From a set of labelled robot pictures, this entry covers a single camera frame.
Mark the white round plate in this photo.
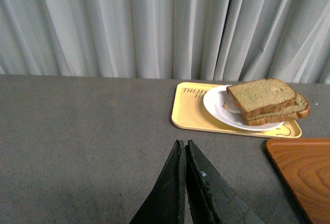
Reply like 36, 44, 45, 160
203, 85, 284, 132

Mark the yellow bear tray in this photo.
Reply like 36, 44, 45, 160
172, 82, 302, 138

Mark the bread slice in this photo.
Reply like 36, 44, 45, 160
226, 78, 297, 125
246, 93, 310, 126

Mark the toy fried egg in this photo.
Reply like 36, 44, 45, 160
222, 100, 240, 114

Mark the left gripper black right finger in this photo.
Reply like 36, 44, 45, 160
185, 140, 264, 223

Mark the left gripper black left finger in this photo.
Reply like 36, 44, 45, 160
130, 140, 186, 223

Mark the grey pleated curtain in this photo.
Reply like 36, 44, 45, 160
1, 0, 329, 84

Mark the brown wood-grain tray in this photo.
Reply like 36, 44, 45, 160
266, 138, 329, 223

